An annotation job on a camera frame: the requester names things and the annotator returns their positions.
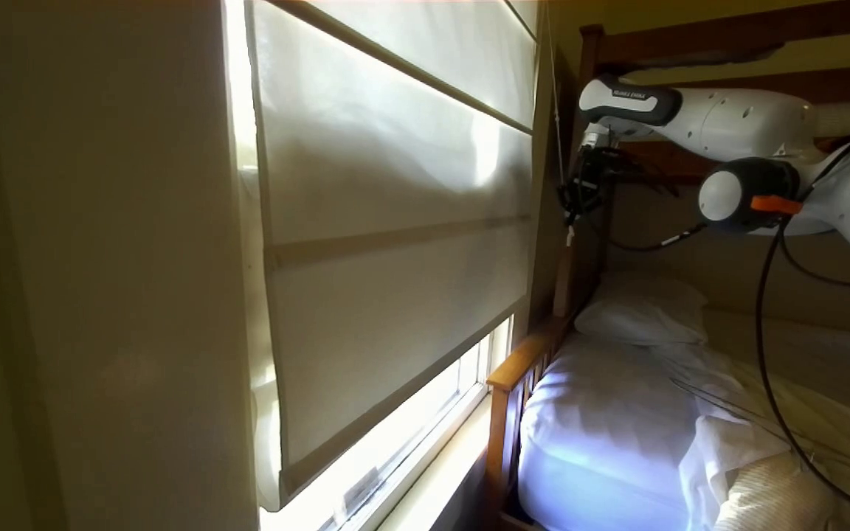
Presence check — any white roman window blind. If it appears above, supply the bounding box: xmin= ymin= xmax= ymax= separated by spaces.
xmin=246 ymin=0 xmax=544 ymax=514

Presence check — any wooden bunk bed frame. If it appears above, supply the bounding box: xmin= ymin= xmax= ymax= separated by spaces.
xmin=482 ymin=0 xmax=850 ymax=531

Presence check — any white pillow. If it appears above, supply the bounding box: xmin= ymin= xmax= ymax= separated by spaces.
xmin=570 ymin=279 xmax=714 ymax=352

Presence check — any crumpled cream bed sheet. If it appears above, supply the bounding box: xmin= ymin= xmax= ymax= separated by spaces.
xmin=675 ymin=335 xmax=850 ymax=531

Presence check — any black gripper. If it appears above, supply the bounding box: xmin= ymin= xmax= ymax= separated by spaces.
xmin=556 ymin=120 xmax=616 ymax=226

